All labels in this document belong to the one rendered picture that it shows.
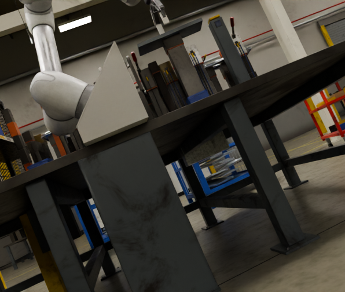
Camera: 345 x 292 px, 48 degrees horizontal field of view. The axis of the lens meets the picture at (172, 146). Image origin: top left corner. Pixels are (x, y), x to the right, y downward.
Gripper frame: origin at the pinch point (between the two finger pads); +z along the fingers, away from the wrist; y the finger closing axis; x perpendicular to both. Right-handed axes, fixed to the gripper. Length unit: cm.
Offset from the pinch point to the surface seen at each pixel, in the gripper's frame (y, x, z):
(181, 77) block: 2.0, -3.6, 29.4
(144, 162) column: 45, -45, 66
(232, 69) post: 6.1, 22.9, 36.2
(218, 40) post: 5.8, 22.7, 18.4
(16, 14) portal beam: -335, -73, -222
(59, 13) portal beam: -336, -17, -207
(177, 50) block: 2.7, 0.7, 15.2
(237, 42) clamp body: -7.2, 39.1, 19.5
